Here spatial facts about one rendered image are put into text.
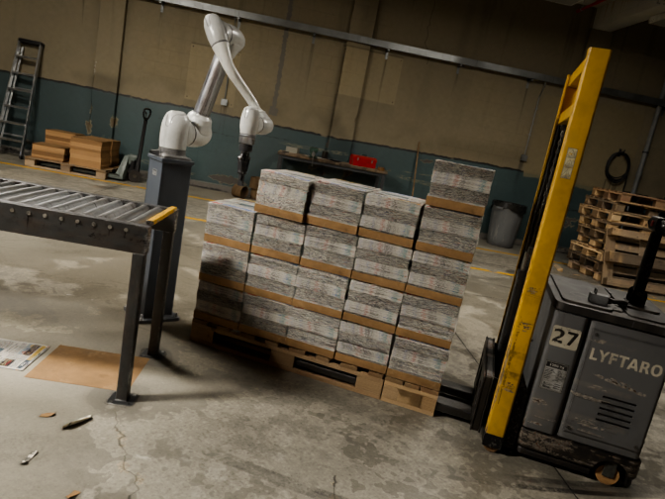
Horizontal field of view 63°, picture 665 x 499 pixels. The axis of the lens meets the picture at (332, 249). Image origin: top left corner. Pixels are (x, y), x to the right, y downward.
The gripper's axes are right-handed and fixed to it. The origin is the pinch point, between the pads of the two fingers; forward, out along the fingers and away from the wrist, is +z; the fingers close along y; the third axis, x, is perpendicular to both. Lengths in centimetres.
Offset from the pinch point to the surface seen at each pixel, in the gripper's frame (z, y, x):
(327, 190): -6, -18, -57
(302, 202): 2.4, -19.5, -45.9
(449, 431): 97, -28, -146
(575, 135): -53, -37, -165
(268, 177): -6.5, -19.8, -25.1
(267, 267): 42, -19, -32
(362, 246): 18, -17, -82
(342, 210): 2, -18, -68
